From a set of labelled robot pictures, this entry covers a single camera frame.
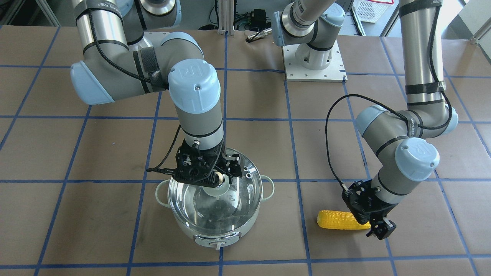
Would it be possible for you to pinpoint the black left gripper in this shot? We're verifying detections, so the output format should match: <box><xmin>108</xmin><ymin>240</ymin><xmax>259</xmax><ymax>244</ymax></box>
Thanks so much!
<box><xmin>366</xmin><ymin>197</ymin><xmax>398</xmax><ymax>240</ymax></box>

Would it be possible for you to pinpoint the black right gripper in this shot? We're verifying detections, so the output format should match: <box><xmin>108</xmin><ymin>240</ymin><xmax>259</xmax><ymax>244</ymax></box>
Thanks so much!
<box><xmin>207</xmin><ymin>144</ymin><xmax>243</xmax><ymax>181</ymax></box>

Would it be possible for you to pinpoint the yellow corn cob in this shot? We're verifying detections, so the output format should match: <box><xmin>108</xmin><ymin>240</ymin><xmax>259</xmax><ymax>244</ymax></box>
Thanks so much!
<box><xmin>317</xmin><ymin>210</ymin><xmax>371</xmax><ymax>230</ymax></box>

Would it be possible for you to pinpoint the glass pot lid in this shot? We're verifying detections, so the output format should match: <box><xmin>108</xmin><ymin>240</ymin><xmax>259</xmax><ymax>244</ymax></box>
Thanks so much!
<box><xmin>168</xmin><ymin>148</ymin><xmax>264</xmax><ymax>235</ymax></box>

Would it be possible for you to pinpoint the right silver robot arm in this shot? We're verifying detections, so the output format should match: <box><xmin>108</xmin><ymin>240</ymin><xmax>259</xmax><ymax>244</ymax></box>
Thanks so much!
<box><xmin>71</xmin><ymin>0</ymin><xmax>244</xmax><ymax>187</ymax></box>

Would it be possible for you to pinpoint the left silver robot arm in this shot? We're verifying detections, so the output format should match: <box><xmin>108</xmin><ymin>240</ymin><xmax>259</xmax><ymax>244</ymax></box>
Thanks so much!
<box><xmin>272</xmin><ymin>0</ymin><xmax>459</xmax><ymax>240</ymax></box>

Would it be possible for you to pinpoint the pale green cooking pot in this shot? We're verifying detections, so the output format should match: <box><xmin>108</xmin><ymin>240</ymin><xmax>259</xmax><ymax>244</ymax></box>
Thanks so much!
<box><xmin>155</xmin><ymin>148</ymin><xmax>276</xmax><ymax>250</ymax></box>

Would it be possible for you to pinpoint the white plastic basket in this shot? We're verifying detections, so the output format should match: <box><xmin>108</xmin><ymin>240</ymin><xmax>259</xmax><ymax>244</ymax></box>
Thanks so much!
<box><xmin>353</xmin><ymin>0</ymin><xmax>394</xmax><ymax>23</ymax></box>

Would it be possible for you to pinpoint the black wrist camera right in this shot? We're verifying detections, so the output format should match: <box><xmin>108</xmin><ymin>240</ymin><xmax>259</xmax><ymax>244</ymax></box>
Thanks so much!
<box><xmin>172</xmin><ymin>140</ymin><xmax>222</xmax><ymax>187</ymax></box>

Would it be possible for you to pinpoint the black camera cable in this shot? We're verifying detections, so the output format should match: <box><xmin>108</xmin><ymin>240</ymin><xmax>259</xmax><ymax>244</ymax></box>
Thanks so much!
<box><xmin>146</xmin><ymin>125</ymin><xmax>181</xmax><ymax>174</ymax></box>
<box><xmin>325</xmin><ymin>94</ymin><xmax>413</xmax><ymax>188</ymax></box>

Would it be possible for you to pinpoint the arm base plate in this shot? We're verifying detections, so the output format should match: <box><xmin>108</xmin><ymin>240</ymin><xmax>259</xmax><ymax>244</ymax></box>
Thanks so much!
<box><xmin>282</xmin><ymin>41</ymin><xmax>347</xmax><ymax>82</ymax></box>

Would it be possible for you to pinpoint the aluminium frame post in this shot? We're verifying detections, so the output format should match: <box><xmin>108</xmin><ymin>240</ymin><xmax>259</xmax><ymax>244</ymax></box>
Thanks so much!
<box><xmin>217</xmin><ymin>0</ymin><xmax>235</xmax><ymax>36</ymax></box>

